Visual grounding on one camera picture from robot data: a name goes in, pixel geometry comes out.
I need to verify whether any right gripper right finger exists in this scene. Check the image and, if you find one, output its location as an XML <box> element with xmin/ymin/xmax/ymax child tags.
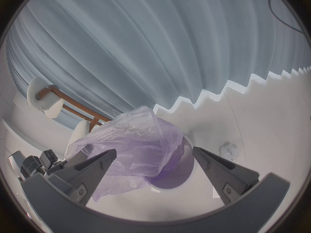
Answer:
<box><xmin>192</xmin><ymin>147</ymin><xmax>260</xmax><ymax>206</ymax></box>

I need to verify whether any pale blue curtain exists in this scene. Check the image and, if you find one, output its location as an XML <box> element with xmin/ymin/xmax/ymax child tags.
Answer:
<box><xmin>5</xmin><ymin>0</ymin><xmax>311</xmax><ymax>130</ymax></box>

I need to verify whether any white paper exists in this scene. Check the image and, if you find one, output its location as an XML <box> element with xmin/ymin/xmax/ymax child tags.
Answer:
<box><xmin>220</xmin><ymin>142</ymin><xmax>240</xmax><ymax>161</ymax></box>

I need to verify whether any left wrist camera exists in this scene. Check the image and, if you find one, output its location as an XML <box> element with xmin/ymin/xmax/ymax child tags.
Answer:
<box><xmin>40</xmin><ymin>150</ymin><xmax>59</xmax><ymax>170</ymax></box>

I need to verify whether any white trash bin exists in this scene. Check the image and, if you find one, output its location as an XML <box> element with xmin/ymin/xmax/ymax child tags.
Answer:
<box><xmin>147</xmin><ymin>133</ymin><xmax>196</xmax><ymax>192</ymax></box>

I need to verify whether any black cable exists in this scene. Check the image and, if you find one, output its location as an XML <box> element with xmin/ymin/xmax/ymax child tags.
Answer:
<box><xmin>268</xmin><ymin>0</ymin><xmax>305</xmax><ymax>34</ymax></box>

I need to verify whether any purple plastic bag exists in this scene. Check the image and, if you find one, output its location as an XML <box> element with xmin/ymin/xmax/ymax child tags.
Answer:
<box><xmin>64</xmin><ymin>106</ymin><xmax>195</xmax><ymax>202</ymax></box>

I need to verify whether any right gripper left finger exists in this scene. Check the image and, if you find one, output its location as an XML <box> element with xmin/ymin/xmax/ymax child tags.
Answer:
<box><xmin>48</xmin><ymin>149</ymin><xmax>117</xmax><ymax>207</ymax></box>

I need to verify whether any white cushioned wooden chair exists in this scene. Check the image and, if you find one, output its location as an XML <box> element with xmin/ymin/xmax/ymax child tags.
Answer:
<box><xmin>27</xmin><ymin>77</ymin><xmax>113</xmax><ymax>160</ymax></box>

